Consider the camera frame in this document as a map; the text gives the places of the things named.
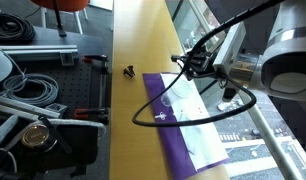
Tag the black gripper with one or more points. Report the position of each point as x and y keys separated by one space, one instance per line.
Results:
x=199 y=66

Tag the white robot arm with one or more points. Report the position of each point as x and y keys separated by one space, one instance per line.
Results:
x=280 y=71

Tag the clear plastic cup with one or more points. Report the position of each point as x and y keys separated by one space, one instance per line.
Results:
x=180 y=90

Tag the metal window railing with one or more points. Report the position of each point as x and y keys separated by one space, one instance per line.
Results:
x=248 y=97

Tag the white paper sheet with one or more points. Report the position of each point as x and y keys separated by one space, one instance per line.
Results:
x=202 y=142

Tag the purple folder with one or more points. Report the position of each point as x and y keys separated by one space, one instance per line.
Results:
x=175 y=150

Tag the orange black clamp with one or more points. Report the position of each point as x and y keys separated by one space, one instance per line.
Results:
x=93 y=114
x=103 y=59

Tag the black perforated board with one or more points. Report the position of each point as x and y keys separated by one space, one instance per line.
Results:
x=79 y=87

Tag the orange chair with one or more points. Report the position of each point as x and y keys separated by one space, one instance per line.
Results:
x=69 y=6

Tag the brass round knob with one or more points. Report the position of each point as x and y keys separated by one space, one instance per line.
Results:
x=35 y=136

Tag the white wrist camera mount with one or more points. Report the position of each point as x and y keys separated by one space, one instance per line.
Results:
x=230 y=47

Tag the aluminium profile rail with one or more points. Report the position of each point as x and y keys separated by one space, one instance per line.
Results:
x=65 y=54
x=25 y=110

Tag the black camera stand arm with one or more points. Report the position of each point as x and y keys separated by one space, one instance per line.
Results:
x=61 y=30

